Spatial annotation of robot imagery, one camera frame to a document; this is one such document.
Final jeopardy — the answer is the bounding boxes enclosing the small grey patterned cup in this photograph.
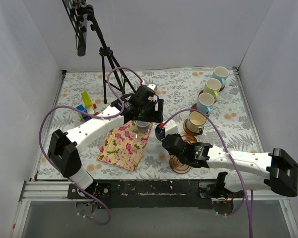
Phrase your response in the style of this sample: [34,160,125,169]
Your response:
[136,120,150,133]

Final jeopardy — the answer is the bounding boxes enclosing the dark blue mug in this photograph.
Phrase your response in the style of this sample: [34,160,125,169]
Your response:
[154,125,165,141]

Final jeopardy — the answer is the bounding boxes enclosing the cream enamel mug dark rim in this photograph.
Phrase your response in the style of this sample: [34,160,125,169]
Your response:
[187,111,207,134]

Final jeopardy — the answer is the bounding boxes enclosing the white mug blue handle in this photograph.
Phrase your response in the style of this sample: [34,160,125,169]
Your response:
[197,92,215,116]

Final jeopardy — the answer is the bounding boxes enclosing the white mug green handle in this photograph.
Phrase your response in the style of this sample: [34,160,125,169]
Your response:
[204,78,222,101]

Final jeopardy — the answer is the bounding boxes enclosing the white mug light blue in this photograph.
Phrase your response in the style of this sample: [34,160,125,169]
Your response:
[212,66,229,88]

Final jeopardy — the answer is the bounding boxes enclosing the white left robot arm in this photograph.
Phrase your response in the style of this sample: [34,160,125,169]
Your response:
[45,84,163,198]

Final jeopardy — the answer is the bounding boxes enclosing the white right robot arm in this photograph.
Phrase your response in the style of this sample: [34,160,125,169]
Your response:
[162,134,298,197]

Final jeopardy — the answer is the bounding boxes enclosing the floral serving tray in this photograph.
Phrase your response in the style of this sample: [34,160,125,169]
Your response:
[97,121,152,171]

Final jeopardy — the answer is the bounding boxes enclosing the floral table cloth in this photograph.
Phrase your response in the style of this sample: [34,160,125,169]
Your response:
[44,68,262,179]

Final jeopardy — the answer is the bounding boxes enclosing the colourful toy blocks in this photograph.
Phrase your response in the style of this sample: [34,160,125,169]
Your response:
[76,91,99,122]

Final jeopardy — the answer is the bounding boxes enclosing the black tripod stand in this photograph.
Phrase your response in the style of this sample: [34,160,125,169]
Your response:
[85,4,136,104]

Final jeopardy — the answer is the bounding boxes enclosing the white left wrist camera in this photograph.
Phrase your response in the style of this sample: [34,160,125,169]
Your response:
[147,84,157,92]

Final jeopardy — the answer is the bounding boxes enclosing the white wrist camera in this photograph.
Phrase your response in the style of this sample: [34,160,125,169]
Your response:
[162,120,179,136]
[147,84,157,92]

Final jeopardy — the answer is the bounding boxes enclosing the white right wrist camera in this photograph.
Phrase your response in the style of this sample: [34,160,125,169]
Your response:
[162,120,179,136]

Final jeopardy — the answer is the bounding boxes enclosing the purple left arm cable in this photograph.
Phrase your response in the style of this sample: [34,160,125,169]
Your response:
[39,67,146,226]

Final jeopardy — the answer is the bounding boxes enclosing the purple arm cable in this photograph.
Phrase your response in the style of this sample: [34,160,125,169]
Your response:
[161,108,254,238]
[39,67,146,226]

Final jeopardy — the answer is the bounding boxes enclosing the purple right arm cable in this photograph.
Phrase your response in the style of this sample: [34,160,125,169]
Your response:
[161,108,254,238]

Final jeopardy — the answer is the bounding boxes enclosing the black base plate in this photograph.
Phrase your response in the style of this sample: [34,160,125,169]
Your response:
[67,178,245,211]

